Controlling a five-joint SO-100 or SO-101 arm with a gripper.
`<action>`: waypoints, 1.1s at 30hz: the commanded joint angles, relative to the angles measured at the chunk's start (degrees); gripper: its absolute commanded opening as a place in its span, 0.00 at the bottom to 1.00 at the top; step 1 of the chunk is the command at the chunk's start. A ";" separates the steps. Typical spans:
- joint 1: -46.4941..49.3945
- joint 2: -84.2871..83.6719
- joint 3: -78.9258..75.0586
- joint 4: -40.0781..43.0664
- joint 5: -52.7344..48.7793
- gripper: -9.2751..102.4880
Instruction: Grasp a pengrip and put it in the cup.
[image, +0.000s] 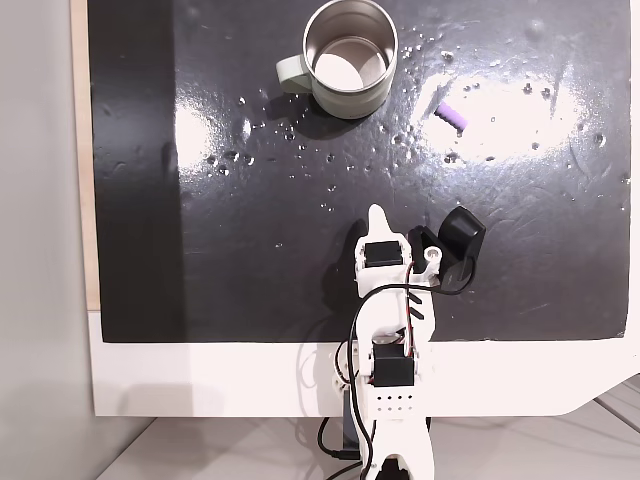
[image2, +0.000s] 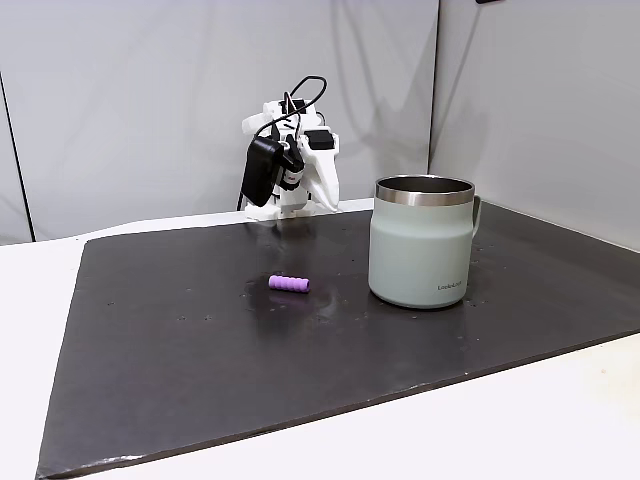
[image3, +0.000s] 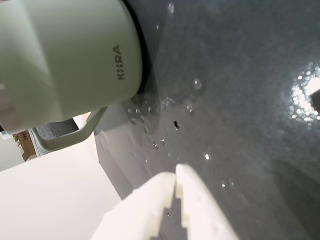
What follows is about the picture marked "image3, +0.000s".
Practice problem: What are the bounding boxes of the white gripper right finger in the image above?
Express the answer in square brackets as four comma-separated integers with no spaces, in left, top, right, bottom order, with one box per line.
[174,163,241,240]

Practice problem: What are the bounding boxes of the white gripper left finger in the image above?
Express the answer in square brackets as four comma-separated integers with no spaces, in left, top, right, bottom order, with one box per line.
[90,171,176,240]

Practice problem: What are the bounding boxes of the dark grey table mat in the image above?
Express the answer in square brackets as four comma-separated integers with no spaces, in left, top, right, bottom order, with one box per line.
[94,0,320,240]

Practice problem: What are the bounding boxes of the brown cardboard box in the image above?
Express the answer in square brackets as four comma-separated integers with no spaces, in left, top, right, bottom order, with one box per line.
[11,128,39,162]

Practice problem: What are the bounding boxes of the pale green steel mug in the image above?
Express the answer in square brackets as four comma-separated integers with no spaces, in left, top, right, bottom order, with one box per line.
[0,0,146,156]

